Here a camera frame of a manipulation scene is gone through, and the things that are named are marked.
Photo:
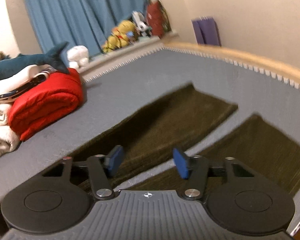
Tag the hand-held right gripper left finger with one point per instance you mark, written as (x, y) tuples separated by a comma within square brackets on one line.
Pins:
[(115, 160)]

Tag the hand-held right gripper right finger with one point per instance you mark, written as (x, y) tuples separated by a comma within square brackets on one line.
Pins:
[(181, 163)]

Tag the red folded quilt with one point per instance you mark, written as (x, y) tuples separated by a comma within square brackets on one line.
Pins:
[(47, 105)]

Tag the white window sill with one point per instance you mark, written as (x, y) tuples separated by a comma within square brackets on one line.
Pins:
[(120, 53)]

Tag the white plush toy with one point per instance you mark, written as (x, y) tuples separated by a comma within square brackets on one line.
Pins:
[(77, 56)]

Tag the navy patterned folded cloth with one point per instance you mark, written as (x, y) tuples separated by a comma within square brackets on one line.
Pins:
[(22, 88)]

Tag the yellow plush with orange scarf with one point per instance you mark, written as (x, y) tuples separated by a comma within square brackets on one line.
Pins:
[(112, 42)]

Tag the white folded blanket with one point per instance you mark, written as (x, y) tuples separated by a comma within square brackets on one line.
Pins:
[(0, 135)]

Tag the yellow bear plush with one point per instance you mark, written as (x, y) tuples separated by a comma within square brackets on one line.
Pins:
[(126, 27)]

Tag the blue shark plush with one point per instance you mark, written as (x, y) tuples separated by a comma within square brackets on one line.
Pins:
[(22, 63)]

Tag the panda plush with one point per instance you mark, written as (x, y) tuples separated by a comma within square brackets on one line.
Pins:
[(141, 25)]

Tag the dark red cushion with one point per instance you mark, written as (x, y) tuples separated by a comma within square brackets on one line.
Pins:
[(156, 17)]

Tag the blue curtain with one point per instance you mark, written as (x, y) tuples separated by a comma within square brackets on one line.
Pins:
[(85, 12)]

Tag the wooden bed frame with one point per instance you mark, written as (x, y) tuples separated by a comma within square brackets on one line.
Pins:
[(252, 57)]

